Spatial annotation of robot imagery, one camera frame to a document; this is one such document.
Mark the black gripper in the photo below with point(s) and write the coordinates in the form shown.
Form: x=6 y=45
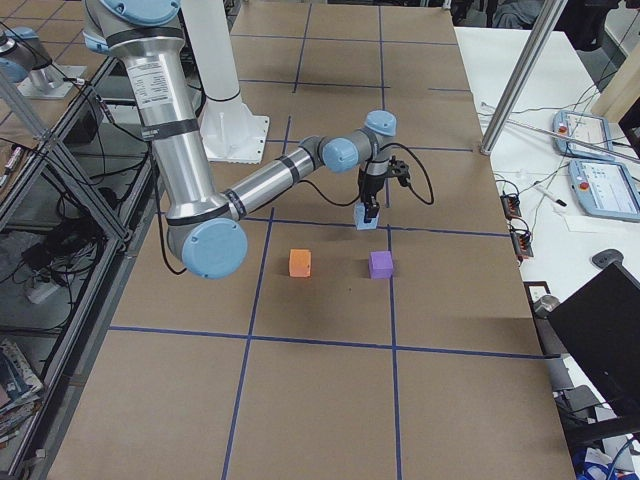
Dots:
x=371 y=189

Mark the light blue foam block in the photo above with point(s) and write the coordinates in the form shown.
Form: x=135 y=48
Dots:
x=365 y=218

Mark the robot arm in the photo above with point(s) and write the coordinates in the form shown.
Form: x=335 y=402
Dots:
x=180 y=64

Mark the purple foam block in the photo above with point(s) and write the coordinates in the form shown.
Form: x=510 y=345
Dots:
x=381 y=265

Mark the orange foam block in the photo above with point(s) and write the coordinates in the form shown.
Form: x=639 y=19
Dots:
x=300 y=261

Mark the left black power adapter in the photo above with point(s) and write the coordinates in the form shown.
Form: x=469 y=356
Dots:
x=511 y=205

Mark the black marker pen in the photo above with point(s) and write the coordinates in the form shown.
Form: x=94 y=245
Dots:
x=550 y=195

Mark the upper teach pendant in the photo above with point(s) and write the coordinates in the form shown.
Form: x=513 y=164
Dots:
x=583 y=135

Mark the teach pendant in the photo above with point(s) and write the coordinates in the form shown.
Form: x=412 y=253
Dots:
x=583 y=135
x=604 y=189

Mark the lower teach pendant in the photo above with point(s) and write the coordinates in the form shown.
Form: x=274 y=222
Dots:
x=604 y=189

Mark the black monitor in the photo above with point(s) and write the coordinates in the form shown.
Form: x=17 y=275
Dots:
x=599 y=327

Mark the stack of magazines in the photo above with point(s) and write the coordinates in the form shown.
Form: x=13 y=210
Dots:
x=20 y=390

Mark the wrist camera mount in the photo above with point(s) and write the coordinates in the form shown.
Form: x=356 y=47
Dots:
x=399 y=170

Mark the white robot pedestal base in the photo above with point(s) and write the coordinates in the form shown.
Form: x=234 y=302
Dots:
x=230 y=131

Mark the aluminium frame post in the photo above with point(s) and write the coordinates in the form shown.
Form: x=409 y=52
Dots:
x=537 y=39

